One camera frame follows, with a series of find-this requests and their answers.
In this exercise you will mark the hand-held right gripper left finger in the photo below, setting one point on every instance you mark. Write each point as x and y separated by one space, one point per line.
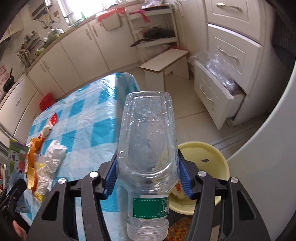
111 178

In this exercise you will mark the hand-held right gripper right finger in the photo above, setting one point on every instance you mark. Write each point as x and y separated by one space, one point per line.
185 178

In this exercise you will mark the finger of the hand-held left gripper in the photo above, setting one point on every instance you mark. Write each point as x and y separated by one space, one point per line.
13 192

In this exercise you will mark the yellow plastic packet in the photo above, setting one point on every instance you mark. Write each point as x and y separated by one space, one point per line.
38 196

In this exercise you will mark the yellow plastic basin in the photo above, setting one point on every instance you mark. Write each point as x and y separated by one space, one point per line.
208 157

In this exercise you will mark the clear plastic bottle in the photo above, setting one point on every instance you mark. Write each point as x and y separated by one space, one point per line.
148 139

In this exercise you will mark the small black scrap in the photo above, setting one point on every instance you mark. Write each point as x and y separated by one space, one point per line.
204 160

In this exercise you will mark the colourful picture book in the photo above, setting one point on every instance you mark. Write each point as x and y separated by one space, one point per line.
17 157

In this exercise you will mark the silver refrigerator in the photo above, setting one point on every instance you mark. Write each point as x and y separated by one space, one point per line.
4 143

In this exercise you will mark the crumpled white tissue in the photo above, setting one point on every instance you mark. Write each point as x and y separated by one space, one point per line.
52 160

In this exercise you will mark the floral seat cushion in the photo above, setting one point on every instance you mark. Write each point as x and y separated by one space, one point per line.
180 229

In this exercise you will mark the blue checked tablecloth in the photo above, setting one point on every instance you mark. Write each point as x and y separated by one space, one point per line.
92 120

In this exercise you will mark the red foil wrapper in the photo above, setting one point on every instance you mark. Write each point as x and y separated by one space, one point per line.
53 119

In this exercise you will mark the open white drawer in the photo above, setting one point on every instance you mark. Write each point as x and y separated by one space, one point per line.
208 92

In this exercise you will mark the red plastic bag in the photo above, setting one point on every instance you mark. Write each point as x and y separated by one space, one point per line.
47 101

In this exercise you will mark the black wok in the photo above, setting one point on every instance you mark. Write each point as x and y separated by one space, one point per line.
9 81

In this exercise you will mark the clear plastic bag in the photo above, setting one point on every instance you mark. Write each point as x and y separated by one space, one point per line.
215 67

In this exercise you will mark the white wooden stool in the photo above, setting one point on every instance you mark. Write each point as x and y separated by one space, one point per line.
161 60

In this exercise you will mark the white kitchen cabinets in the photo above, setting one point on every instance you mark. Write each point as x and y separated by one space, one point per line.
76 53

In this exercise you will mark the white shelf rack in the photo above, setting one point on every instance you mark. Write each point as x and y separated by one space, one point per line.
159 42

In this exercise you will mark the metal dish rack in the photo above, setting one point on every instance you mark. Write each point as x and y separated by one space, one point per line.
30 48

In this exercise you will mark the black frying pan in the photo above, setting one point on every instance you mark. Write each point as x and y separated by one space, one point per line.
157 34

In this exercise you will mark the white drawer cabinet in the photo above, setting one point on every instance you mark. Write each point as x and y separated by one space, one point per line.
229 34

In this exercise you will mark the red hanging bag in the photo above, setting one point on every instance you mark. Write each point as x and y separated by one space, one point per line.
111 12

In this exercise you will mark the pink hanging bag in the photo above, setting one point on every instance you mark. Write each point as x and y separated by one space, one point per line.
143 15

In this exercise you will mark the white range hood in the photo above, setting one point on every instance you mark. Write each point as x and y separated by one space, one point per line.
38 8

